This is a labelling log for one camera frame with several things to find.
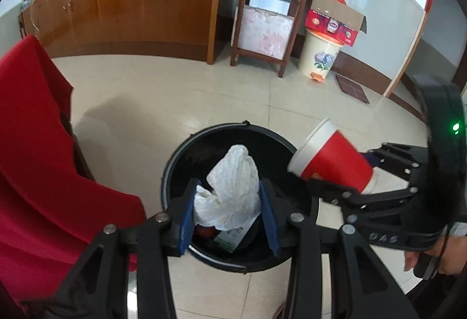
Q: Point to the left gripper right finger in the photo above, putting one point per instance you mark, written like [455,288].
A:
[361,285]

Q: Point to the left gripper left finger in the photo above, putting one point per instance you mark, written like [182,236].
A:
[97,284]

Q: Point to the red paper cup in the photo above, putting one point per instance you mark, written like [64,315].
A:
[328,155]

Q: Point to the red plastic bag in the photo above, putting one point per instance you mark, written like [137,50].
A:
[206,232]

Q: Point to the white milk carton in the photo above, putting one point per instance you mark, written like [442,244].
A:
[237,238]

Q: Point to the white tissue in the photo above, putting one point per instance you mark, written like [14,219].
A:
[233,197]

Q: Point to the black trash bin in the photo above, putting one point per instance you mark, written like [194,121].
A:
[197,156]

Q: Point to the red tablecloth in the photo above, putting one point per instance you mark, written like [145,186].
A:
[49,212]

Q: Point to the cream floral pedal bin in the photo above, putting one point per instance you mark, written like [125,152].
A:
[318,55]

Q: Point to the red cardboard box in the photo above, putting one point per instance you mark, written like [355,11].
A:
[336,21]

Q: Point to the pink cushion in stand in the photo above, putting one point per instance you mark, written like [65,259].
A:
[264,32]

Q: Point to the wooden sideboard cabinet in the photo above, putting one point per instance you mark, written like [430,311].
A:
[169,28]

